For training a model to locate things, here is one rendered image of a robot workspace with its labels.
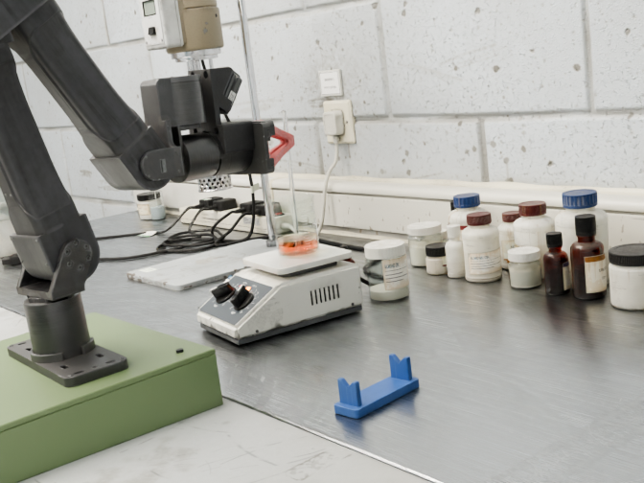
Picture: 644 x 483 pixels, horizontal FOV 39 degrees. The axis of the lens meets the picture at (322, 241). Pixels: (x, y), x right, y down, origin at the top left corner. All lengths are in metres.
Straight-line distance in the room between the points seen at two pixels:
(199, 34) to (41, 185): 0.69
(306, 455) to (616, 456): 0.27
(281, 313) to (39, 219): 0.37
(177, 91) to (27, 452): 0.45
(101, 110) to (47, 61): 0.08
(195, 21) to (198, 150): 0.55
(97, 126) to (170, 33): 0.59
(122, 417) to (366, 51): 1.01
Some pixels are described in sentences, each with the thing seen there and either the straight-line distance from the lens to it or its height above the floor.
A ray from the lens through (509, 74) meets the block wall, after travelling 1.53.
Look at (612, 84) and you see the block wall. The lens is 1.42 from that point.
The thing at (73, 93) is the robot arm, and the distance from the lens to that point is 1.04.
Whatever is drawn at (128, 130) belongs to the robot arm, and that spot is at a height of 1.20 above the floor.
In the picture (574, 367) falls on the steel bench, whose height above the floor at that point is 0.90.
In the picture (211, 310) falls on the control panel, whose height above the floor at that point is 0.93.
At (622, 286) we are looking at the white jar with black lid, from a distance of 1.21.
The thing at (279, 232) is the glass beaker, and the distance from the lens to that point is 1.28.
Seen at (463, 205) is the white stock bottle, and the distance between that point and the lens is 1.46.
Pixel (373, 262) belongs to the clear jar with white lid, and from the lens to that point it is 1.32.
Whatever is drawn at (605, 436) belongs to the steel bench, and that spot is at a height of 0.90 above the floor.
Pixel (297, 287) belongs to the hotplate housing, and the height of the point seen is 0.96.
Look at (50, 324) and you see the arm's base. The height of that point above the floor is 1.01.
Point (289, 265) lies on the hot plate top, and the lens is 1.23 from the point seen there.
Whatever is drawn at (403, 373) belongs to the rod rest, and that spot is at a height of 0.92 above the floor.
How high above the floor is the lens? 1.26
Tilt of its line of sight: 11 degrees down
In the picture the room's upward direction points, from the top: 7 degrees counter-clockwise
